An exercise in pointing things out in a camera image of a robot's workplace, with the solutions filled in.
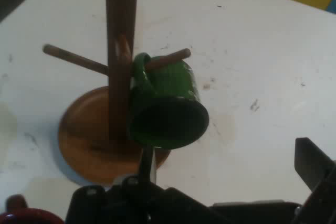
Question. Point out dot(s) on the green enamel mug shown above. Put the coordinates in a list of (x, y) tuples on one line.
[(170, 87)]

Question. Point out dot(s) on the red mug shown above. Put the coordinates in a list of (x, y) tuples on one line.
[(31, 216)]

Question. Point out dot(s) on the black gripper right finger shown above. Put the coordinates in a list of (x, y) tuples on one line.
[(312, 163)]

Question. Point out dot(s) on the brown wooden mug tree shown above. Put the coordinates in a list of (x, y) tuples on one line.
[(120, 24)]

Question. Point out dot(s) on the translucent blue toy block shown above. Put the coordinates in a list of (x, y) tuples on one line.
[(331, 6)]

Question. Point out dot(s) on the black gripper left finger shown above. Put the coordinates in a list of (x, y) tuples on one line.
[(136, 203)]

